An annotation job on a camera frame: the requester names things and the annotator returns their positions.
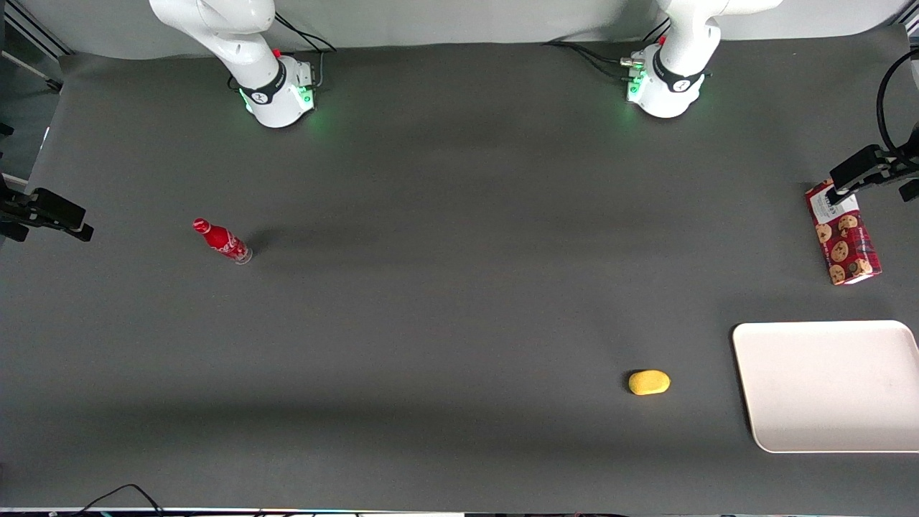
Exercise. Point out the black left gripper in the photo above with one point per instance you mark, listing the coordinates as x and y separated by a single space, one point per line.
893 166

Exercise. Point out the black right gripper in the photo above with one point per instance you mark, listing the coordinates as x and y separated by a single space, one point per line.
16 210

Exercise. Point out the red tartan cookie box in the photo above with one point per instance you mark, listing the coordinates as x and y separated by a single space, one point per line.
847 240

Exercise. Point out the white rectangular tray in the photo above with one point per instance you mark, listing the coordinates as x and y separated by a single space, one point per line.
833 388

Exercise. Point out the red cola bottle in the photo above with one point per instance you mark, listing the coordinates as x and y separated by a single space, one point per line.
221 240

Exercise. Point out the yellow oval bread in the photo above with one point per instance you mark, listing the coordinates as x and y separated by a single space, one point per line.
649 383

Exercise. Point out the dark grey table mat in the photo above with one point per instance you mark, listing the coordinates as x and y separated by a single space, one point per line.
459 287

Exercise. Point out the aluminium frame rail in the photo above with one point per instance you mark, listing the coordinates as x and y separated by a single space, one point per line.
36 32

